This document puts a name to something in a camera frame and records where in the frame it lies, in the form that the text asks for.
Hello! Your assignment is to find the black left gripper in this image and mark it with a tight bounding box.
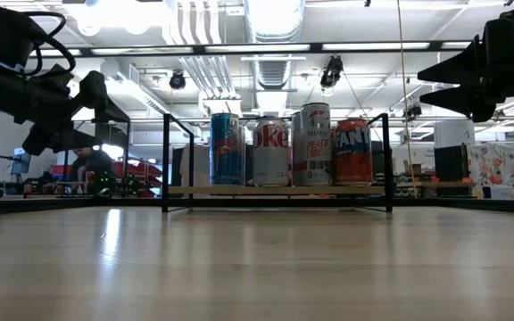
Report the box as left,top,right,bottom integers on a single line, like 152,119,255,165
0,62,131,156

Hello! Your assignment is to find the orange Fanta can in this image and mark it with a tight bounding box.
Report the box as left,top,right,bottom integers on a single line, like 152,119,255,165
331,118,373,186

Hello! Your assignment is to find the blue silver Red Bull can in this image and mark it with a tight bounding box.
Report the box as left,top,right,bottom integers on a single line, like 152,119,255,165
210,112,242,186

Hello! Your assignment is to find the person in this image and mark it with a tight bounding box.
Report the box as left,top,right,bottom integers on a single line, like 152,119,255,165
69,146,115,197

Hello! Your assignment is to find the small background monitor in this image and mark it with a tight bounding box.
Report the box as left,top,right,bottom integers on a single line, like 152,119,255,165
10,151,33,176

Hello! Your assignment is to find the black cabinet box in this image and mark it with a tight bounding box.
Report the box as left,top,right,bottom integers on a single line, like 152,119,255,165
434,144,466,183

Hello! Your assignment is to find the floral printed cloth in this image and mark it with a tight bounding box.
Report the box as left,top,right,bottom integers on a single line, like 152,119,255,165
465,142,514,201

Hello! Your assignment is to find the black overhead light bar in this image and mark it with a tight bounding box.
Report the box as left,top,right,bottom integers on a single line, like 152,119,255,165
29,39,472,58

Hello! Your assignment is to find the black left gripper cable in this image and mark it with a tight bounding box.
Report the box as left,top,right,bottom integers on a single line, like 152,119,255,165
24,11,78,77

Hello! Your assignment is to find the yellow hanging rope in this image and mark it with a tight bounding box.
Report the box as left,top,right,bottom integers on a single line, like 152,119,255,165
394,0,419,200

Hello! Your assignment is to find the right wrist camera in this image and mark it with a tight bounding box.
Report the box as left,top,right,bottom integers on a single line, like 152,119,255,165
483,9,514,44

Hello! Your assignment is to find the black ceiling camera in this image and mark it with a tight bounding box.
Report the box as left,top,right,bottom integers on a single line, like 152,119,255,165
319,54,345,89
169,70,187,91

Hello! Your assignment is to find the black aluminium table frame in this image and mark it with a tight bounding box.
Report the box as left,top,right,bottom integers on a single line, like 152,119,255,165
0,195,514,216

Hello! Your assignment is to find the wooden shelf with black frame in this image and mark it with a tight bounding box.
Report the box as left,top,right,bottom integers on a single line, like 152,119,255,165
162,112,394,214

